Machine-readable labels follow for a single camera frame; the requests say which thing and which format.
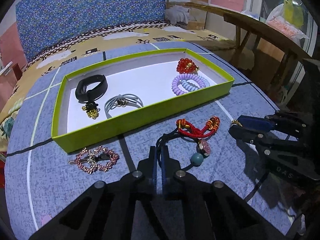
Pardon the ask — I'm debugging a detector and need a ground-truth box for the pink packet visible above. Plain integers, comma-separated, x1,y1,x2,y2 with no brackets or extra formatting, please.
267,19,304,39

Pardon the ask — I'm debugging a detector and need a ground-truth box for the blue floral headboard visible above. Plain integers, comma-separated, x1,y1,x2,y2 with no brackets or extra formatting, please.
15,0,185,62

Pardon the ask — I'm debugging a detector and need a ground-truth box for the pink bedside cabinet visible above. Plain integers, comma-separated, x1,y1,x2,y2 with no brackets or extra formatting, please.
0,62,22,98

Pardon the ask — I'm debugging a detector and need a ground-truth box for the pale blue spiral hair tie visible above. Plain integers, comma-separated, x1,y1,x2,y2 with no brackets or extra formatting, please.
180,79,200,92

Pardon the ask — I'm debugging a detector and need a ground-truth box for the purple spiral hair tie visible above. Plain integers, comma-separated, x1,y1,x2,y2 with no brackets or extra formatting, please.
171,74,209,95

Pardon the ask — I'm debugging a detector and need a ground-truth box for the red bead bracelet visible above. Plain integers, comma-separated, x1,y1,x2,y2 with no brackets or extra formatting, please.
176,58,200,73

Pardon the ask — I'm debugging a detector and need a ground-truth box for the wooden bench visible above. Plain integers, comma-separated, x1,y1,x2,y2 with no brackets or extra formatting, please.
185,2,313,100

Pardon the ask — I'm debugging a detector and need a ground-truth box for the yellow plastic bag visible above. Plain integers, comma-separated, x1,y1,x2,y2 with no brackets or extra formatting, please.
282,0,304,27

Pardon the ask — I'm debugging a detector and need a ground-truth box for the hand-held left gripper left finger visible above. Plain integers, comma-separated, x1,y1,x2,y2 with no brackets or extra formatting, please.
30,145,160,240

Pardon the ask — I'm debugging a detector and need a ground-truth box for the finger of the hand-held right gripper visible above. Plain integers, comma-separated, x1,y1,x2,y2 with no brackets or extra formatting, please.
228,125,313,170
237,111,312,140

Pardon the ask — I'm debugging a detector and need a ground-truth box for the black wristband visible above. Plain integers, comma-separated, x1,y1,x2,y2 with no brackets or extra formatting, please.
75,74,108,103

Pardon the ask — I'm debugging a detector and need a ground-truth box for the black cord teal bead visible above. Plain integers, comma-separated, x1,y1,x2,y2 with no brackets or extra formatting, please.
156,127,204,170

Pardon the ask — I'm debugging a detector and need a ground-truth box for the gold bead hair clip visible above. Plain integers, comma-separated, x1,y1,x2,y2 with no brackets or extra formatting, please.
81,101,100,119

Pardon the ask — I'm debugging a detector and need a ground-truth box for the small blue packet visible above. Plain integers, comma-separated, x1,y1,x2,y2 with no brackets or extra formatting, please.
241,10,260,19

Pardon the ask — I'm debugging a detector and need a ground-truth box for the red knotted cord bracelet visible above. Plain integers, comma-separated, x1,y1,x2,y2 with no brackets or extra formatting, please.
176,116,221,155

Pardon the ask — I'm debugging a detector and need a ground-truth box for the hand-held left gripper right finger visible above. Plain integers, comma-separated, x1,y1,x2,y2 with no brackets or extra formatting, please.
161,145,293,240

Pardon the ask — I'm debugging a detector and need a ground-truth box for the pink crystal hair clip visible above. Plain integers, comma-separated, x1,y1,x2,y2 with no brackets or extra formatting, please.
69,145,120,173

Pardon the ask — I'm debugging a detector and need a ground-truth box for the white plastic bag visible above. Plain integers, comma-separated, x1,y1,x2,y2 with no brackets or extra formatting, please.
265,4,285,22

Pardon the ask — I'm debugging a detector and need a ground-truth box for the grey hair tie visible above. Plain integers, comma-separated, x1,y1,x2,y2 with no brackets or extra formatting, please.
104,93,144,119

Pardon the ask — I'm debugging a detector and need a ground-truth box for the green cardboard box tray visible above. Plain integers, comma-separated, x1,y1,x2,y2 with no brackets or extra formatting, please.
51,48,235,154

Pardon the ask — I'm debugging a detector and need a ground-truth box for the quilt packaging box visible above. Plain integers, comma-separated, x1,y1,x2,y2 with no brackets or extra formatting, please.
164,0,212,30

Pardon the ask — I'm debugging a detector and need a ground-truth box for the yellow printed bed sheet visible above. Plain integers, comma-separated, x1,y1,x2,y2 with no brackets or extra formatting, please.
0,21,235,140

